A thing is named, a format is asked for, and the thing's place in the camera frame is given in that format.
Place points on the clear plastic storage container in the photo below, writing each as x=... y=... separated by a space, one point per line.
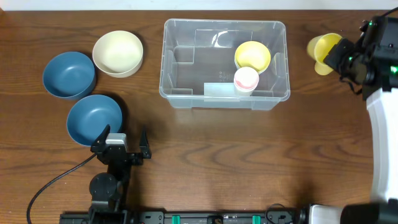
x=198 y=65

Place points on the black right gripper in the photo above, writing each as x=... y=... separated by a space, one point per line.
x=337 y=59

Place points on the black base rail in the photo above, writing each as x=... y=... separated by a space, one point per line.
x=273 y=216

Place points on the yellow cup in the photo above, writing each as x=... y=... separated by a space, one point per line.
x=319 y=47

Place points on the cream large bowl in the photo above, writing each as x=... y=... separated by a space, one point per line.
x=118 y=53

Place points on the cream white plastic cup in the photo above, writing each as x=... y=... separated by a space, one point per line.
x=245 y=73

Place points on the pink plastic cup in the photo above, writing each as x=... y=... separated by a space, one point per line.
x=246 y=84

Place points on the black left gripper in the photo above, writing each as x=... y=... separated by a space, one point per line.
x=136 y=160

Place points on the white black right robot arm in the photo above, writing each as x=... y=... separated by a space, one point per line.
x=373 y=65

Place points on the yellow small bowl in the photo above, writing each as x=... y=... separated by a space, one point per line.
x=252 y=54

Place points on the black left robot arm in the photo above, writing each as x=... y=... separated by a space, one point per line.
x=109 y=189

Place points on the dark blue bowl front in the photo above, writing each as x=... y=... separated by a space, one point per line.
x=90 y=115

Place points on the dark blue bowl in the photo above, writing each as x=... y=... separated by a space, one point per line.
x=90 y=115
x=70 y=75

